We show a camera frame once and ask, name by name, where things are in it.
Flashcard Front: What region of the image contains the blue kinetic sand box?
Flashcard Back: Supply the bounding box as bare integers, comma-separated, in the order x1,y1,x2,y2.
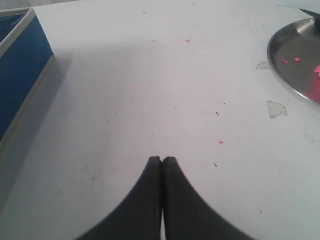
0,7,55,148

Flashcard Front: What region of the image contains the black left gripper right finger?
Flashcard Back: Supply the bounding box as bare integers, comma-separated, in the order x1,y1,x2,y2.
162,156,252,240

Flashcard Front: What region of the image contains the round steel tray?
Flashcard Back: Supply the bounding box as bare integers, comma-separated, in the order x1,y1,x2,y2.
266,18,320,105

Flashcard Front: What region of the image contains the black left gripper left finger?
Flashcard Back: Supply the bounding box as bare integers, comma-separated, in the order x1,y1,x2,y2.
79,156,162,240

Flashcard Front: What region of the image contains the black knife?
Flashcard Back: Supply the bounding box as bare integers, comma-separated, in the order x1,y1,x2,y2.
299,8,320,19

